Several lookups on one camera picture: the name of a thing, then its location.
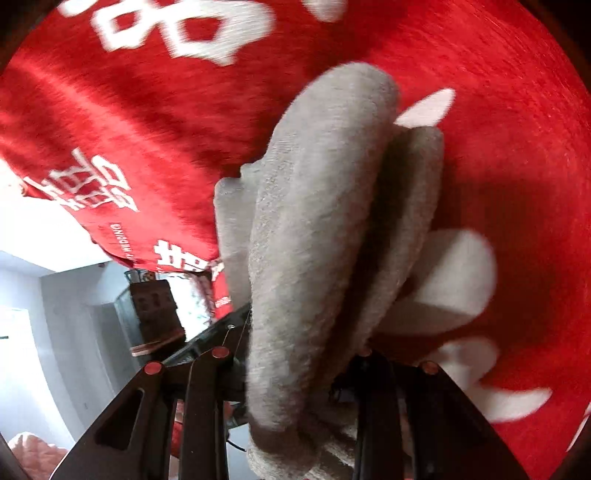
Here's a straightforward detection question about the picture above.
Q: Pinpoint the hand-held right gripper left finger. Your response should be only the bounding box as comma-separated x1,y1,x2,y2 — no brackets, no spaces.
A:
51,346,250,480

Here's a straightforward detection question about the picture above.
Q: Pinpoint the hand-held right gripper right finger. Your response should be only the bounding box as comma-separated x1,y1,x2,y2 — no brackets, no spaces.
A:
353,348,529,480

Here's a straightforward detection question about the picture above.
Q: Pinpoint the grey fleece garment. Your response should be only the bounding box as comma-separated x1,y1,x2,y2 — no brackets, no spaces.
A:
213,61,446,480

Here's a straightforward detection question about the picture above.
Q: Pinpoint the red printed blanket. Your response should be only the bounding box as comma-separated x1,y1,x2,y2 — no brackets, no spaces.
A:
0,0,591,480

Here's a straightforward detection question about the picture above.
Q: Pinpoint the pink cloth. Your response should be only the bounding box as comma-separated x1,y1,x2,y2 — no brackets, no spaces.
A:
9,431,68,480

